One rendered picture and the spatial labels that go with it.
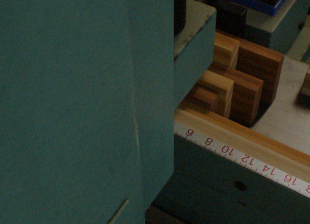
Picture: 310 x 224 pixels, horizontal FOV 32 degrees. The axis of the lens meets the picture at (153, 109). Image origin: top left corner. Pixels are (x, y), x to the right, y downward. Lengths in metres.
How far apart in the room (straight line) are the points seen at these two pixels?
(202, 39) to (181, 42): 0.04
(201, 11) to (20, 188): 0.34
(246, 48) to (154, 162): 0.21
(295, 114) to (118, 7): 0.43
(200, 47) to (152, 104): 0.15
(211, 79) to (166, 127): 0.16
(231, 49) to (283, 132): 0.10
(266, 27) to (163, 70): 0.27
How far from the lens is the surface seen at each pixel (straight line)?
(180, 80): 0.48
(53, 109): 0.18
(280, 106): 0.60
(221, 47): 0.55
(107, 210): 0.25
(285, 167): 0.49
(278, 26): 0.61
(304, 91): 0.62
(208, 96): 0.53
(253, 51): 0.56
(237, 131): 0.52
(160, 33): 0.32
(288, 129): 0.58
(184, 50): 0.46
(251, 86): 0.54
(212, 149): 0.49
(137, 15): 0.29
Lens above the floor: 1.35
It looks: 49 degrees down
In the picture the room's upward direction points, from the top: 3 degrees counter-clockwise
